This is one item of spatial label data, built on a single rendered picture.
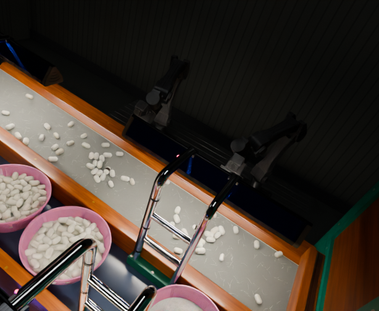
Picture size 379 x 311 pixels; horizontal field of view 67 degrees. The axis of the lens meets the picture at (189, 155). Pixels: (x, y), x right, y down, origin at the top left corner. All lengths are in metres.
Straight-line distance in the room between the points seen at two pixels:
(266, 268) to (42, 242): 0.78
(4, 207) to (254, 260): 0.89
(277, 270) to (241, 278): 0.16
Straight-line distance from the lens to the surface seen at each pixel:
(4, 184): 1.21
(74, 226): 1.07
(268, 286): 1.15
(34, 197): 1.16
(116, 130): 1.44
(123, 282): 1.05
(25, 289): 0.56
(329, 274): 1.13
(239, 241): 1.19
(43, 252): 1.04
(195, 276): 1.01
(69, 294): 1.03
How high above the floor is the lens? 1.62
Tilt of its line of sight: 38 degrees down
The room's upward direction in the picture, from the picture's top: 21 degrees clockwise
